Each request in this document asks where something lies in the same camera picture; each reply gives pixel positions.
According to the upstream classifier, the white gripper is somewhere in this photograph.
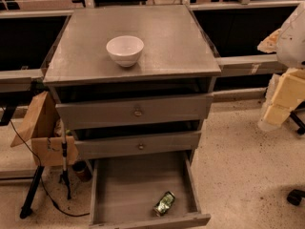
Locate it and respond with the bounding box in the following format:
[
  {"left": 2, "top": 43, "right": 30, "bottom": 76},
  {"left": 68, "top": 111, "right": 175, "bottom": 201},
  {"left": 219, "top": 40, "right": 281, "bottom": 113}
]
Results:
[{"left": 257, "top": 2, "right": 305, "bottom": 132}]

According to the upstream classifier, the grey top drawer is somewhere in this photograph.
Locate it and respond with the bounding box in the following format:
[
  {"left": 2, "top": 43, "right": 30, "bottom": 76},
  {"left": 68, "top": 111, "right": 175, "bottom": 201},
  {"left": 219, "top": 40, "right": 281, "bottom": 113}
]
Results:
[{"left": 56, "top": 94, "right": 213, "bottom": 130}]

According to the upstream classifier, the grey wooden drawer cabinet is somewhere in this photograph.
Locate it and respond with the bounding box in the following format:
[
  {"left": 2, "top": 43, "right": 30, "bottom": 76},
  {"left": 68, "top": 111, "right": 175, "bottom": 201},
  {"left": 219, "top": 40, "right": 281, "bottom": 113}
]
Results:
[{"left": 44, "top": 5, "right": 220, "bottom": 229}]

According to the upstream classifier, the brass top drawer knob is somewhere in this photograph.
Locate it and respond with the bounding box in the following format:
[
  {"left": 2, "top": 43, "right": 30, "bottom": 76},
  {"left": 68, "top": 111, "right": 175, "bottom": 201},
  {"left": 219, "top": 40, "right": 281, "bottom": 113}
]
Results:
[{"left": 133, "top": 108, "right": 142, "bottom": 117}]

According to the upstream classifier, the grey open bottom drawer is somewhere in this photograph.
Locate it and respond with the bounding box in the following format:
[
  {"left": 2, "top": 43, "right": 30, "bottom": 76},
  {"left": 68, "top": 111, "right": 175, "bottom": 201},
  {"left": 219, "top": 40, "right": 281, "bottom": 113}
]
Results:
[{"left": 90, "top": 152, "right": 211, "bottom": 229}]

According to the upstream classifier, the grey middle drawer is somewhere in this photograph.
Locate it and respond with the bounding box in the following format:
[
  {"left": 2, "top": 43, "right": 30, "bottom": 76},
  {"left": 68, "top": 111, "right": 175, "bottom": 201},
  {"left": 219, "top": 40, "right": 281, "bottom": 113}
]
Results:
[{"left": 75, "top": 132, "right": 201, "bottom": 159}]

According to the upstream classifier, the black stand base right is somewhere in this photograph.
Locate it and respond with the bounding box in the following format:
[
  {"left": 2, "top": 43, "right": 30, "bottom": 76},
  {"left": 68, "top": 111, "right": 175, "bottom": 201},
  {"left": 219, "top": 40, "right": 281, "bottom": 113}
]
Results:
[{"left": 290, "top": 102, "right": 305, "bottom": 135}]

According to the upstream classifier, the black caster wheel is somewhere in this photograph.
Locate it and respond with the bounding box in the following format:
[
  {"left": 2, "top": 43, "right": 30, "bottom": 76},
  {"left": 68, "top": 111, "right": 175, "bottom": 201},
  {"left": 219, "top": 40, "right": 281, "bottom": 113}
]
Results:
[{"left": 287, "top": 189, "right": 305, "bottom": 206}]

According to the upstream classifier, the white ceramic bowl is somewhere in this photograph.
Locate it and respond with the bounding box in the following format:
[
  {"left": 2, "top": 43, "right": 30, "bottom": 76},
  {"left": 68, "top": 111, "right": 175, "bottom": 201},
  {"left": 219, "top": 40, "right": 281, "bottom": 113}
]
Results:
[{"left": 106, "top": 35, "right": 144, "bottom": 67}]

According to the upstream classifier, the dark round cup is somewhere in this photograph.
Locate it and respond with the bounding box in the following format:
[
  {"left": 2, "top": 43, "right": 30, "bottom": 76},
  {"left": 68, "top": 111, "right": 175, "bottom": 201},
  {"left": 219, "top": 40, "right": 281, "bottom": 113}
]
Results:
[{"left": 72, "top": 160, "right": 92, "bottom": 182}]

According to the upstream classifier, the open cardboard box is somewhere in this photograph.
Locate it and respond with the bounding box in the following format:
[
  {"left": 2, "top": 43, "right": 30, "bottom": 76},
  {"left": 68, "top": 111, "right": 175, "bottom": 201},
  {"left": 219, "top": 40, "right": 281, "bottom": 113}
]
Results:
[{"left": 10, "top": 91, "right": 79, "bottom": 167}]

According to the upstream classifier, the black tripod stand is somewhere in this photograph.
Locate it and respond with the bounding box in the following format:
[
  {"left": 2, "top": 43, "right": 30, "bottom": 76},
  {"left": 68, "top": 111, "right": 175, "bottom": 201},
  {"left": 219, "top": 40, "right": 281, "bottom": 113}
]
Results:
[{"left": 19, "top": 117, "right": 72, "bottom": 220}]

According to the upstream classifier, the black floor cable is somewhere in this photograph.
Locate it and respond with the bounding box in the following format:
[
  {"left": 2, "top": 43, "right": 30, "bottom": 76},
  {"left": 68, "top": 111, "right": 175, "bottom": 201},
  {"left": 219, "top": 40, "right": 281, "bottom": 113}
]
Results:
[{"left": 9, "top": 119, "right": 91, "bottom": 219}]

